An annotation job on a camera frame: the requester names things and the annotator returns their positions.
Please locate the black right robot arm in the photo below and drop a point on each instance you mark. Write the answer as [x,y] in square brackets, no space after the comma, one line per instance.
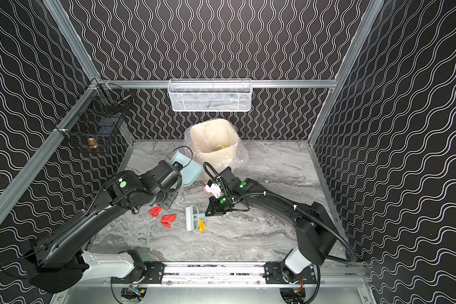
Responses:
[315,231]

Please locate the pale green dustpan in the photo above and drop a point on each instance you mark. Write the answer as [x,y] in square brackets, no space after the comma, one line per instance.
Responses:
[190,169]

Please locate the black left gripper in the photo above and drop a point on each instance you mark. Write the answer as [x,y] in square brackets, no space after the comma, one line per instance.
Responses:
[171,195]

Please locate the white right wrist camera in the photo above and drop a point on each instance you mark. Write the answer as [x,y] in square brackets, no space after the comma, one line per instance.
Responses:
[213,188]

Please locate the pale green hand brush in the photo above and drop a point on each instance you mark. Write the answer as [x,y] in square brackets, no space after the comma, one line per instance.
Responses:
[192,216]

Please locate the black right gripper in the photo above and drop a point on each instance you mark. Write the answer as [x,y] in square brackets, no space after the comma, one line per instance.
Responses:
[216,207]

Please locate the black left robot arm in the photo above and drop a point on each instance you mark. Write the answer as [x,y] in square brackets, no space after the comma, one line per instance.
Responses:
[58,261]

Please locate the brass object in basket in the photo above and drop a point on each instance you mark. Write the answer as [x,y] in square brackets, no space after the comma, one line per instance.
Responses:
[93,144]

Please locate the white wire wall basket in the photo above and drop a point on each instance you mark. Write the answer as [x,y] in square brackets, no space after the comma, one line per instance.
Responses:
[206,95]

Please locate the black wire side basket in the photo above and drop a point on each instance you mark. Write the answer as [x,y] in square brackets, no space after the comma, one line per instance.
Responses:
[100,117]

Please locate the cream plastic waste bin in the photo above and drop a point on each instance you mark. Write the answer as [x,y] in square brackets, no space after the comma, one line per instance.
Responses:
[218,146]

